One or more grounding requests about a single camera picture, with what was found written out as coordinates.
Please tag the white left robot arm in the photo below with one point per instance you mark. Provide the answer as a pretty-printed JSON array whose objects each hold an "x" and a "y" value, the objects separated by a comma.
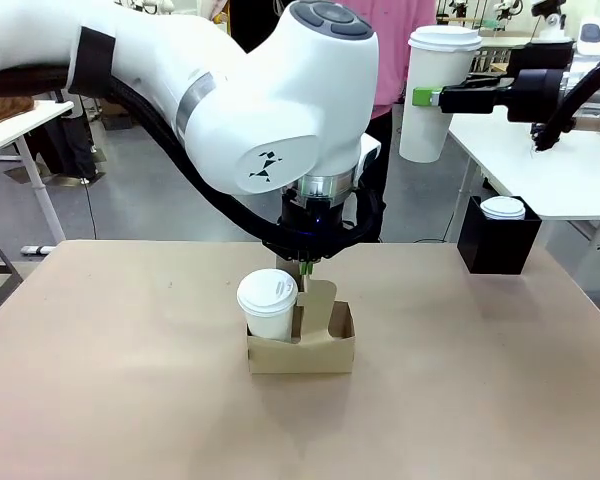
[{"x": 240, "y": 100}]

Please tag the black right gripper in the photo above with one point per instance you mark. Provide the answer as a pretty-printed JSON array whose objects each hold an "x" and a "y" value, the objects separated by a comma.
[{"x": 535, "y": 95}]

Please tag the short white lidded cup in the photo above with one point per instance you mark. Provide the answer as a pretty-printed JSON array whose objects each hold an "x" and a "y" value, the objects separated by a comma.
[{"x": 270, "y": 320}]

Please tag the brown cardboard cup carrier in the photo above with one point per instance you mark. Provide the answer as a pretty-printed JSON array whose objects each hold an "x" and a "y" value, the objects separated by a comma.
[{"x": 300, "y": 357}]

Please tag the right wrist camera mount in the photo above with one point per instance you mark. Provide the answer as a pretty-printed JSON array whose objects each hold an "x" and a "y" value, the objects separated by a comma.
[{"x": 550, "y": 22}]

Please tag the brown furry item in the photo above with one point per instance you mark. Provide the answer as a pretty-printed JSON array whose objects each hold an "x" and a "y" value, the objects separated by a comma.
[{"x": 2, "y": 107}]

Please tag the large white side table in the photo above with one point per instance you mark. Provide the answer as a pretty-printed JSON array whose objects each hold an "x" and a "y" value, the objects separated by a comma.
[{"x": 520, "y": 170}]

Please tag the tall white lidded cup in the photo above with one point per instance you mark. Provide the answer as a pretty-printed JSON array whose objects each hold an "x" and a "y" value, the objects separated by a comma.
[{"x": 432, "y": 75}]

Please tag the white table with fur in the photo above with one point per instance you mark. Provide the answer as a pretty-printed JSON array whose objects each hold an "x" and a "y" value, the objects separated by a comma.
[{"x": 10, "y": 130}]

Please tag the person in pink hoodie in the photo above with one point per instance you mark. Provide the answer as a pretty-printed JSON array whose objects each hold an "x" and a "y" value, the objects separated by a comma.
[{"x": 395, "y": 60}]

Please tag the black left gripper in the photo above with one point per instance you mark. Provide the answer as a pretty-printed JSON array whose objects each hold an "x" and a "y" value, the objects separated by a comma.
[{"x": 310, "y": 225}]

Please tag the black square box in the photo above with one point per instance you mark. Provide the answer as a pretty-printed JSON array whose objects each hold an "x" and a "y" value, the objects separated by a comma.
[{"x": 500, "y": 245}]

